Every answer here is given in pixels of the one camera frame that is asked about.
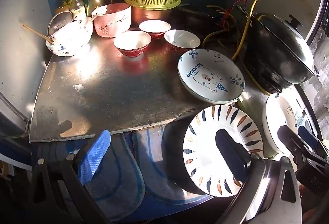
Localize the lovable bear plate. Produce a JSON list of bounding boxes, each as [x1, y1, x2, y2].
[[177, 48, 245, 105]]

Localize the leaf pattern white plate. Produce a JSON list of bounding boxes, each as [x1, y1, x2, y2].
[[182, 105, 264, 197]]

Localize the red bowl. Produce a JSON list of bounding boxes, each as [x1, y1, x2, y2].
[[164, 29, 201, 53], [138, 20, 171, 40], [114, 30, 152, 57]]

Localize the white ceramic spoon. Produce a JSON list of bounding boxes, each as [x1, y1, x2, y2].
[[84, 14, 99, 29]]

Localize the black electric cooker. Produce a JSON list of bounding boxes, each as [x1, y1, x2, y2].
[[243, 13, 320, 93]]

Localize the grey refrigerator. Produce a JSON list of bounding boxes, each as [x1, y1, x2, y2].
[[1, 0, 51, 138]]

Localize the pink floral bowl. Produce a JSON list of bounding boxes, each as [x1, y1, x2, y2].
[[92, 3, 131, 38]]

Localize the green cap oil bottle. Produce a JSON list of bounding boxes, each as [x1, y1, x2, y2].
[[70, 0, 86, 20]]

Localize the gold cap oil bottle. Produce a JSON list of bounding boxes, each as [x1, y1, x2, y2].
[[87, 0, 103, 16]]

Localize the yellow cable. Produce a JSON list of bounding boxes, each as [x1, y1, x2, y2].
[[202, 0, 277, 93]]

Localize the copper metal basin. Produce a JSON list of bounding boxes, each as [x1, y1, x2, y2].
[[131, 7, 173, 27]]

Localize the steel bowl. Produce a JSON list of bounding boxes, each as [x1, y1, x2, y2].
[[47, 11, 73, 37]]

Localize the red bowl front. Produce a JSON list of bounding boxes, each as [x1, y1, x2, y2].
[[114, 30, 152, 57]]

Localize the white bear pattern bowl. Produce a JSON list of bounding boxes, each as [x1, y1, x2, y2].
[[45, 20, 94, 57]]

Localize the wooden chopsticks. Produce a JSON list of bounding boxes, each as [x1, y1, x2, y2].
[[21, 23, 54, 45]]

